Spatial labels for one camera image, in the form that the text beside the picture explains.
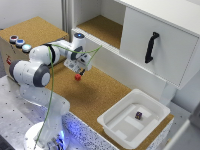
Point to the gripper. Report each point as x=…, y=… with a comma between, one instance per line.
x=76, y=62

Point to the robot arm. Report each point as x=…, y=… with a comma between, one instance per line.
x=30, y=71

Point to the white cabinet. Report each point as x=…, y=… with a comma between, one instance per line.
x=110, y=61

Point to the wooden drawer box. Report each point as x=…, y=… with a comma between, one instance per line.
x=36, y=30

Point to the green button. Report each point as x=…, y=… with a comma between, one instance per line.
x=26, y=47

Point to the blue button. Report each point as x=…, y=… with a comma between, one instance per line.
x=20, y=42

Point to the red button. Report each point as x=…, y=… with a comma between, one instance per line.
x=13, y=38

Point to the purple block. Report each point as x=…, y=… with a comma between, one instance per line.
x=138, y=115

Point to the white plastic box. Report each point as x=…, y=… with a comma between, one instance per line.
x=151, y=106

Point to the white sliding door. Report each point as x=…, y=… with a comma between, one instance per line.
x=173, y=53

